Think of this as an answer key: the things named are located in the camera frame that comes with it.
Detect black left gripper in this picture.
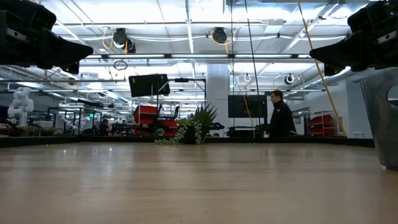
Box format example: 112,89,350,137
0,0,94,75

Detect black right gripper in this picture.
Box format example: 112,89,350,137
310,0,398,77

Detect red storage bin rack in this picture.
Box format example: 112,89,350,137
307,113,343,137

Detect person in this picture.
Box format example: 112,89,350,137
269,90,297,138
98,118,111,137

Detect black monitor on stand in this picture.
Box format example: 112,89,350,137
128,73,171,98

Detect red tool cart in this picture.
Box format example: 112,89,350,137
132,105,180,138

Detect black display panel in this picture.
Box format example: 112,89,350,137
228,95,268,119

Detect long LED light bar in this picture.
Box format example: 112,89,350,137
79,54,315,60

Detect potted succulent plant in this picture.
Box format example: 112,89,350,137
154,104,219,146

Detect thick yellow hanging cable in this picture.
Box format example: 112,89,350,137
297,0,348,137

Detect black ceiling cable reel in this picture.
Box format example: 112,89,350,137
112,27,137,54
211,27,228,44

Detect thin black hanging cable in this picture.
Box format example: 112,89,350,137
244,0,261,96

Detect black gantry frame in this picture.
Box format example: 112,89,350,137
156,78,207,125

